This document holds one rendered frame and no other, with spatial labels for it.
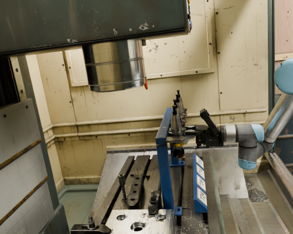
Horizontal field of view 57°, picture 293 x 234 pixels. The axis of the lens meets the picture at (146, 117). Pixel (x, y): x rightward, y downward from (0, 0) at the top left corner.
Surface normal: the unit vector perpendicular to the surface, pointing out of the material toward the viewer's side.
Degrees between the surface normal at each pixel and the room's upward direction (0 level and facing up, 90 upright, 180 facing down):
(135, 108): 90
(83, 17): 90
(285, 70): 88
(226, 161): 24
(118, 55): 90
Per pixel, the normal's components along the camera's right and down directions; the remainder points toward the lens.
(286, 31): -0.17, 0.27
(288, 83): -0.82, 0.21
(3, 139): 0.98, -0.08
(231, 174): -0.18, -0.77
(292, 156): 0.14, 0.24
